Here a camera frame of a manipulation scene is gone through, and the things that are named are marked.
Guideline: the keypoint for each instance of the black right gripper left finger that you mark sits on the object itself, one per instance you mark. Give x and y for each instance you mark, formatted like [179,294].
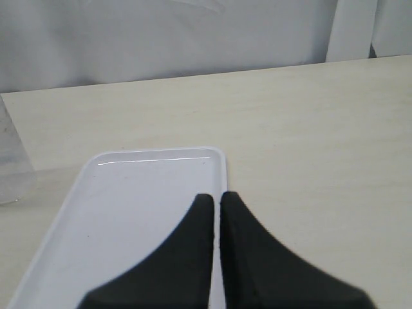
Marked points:
[176,275]

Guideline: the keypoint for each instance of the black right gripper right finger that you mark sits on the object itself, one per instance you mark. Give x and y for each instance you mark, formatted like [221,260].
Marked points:
[260,272]

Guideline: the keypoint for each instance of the clear plastic tall container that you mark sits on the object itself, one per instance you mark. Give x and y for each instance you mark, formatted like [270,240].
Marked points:
[17,173]

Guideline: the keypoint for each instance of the white rectangular tray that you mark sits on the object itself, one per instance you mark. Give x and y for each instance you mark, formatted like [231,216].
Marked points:
[121,207]

